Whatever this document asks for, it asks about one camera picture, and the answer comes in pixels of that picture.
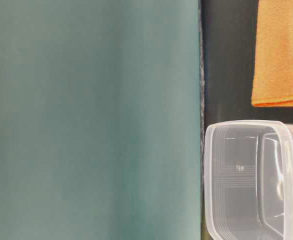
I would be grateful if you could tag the orange folded towel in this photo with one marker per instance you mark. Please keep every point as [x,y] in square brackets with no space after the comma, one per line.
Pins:
[273,66]

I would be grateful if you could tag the teal green curtain backdrop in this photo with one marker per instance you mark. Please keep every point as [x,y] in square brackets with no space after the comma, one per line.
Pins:
[99,120]

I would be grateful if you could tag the clear plastic container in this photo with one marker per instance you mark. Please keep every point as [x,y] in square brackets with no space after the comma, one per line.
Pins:
[248,180]

